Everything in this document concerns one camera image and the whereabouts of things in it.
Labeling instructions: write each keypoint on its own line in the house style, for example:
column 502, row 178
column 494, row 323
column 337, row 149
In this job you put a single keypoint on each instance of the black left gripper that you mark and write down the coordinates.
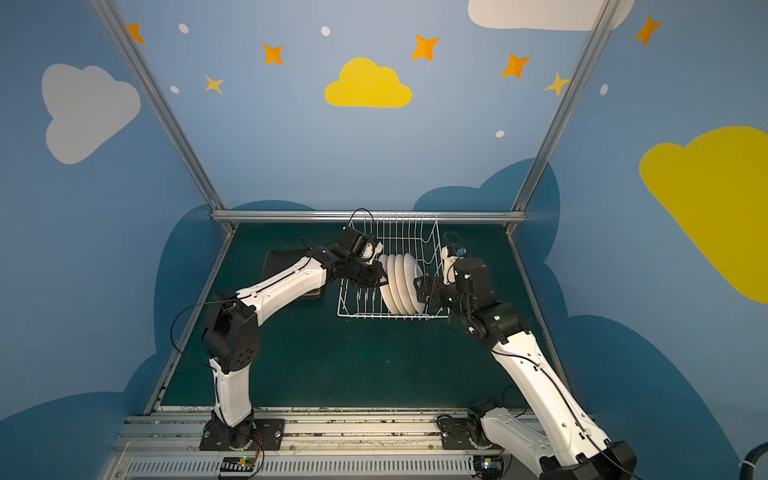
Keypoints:
column 365, row 270

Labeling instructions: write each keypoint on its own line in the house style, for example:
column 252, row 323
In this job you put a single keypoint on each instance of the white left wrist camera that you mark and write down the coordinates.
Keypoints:
column 360, row 245

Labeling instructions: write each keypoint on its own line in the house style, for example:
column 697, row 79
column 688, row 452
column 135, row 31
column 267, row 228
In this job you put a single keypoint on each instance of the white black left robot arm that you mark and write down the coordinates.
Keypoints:
column 231, row 337

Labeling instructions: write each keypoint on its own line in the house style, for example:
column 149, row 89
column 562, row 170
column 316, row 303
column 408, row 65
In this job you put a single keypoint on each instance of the aluminium frame right post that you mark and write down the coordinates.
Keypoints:
column 583, row 68

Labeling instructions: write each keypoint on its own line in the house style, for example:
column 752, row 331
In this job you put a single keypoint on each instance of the aluminium frame post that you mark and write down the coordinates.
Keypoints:
column 583, row 68
column 118, row 30

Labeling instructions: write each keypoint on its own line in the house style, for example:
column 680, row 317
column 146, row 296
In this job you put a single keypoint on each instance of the aluminium frame back bar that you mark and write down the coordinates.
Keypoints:
column 304, row 216

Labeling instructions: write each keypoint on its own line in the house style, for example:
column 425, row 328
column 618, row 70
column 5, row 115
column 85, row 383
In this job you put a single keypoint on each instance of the small circuit board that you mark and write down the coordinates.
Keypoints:
column 236, row 467
column 487, row 468

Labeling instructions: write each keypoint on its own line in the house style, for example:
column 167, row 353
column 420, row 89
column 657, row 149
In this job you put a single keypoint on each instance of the white wire dish rack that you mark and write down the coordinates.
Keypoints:
column 420, row 238

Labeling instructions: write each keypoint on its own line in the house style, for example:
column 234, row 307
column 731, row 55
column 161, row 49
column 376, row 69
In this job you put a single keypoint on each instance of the white round plate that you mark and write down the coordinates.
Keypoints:
column 402, row 287
column 385, row 287
column 411, row 274
column 394, row 284

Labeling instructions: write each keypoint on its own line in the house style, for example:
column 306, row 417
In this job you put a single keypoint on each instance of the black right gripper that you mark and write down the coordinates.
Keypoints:
column 433, row 291

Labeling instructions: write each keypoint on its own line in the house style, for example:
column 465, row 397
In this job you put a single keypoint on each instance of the aluminium frame left post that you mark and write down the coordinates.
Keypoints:
column 118, row 30

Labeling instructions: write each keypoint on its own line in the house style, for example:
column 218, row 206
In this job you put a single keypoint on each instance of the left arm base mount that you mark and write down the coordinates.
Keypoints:
column 249, row 435

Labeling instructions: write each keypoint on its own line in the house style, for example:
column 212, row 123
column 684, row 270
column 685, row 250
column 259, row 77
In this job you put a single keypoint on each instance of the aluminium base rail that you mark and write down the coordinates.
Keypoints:
column 318, row 442

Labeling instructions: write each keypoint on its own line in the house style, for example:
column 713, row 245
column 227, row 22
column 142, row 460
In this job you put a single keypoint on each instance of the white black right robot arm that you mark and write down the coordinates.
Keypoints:
column 570, row 444

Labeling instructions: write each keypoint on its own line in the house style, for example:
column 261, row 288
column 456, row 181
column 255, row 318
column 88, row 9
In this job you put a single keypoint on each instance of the left small circuit board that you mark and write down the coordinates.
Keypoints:
column 236, row 467

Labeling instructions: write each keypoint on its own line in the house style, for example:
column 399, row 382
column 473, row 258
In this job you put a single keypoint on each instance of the right small circuit board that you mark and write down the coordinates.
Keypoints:
column 487, row 468

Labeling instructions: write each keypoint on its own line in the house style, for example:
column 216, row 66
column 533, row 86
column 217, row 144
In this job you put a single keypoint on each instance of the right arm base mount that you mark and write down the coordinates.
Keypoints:
column 466, row 433

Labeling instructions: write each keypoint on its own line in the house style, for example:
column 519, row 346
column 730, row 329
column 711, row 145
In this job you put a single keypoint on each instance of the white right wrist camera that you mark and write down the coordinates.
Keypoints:
column 450, row 254

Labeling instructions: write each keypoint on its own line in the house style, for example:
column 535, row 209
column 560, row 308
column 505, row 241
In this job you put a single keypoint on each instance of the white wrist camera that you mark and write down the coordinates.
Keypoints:
column 360, row 245
column 450, row 254

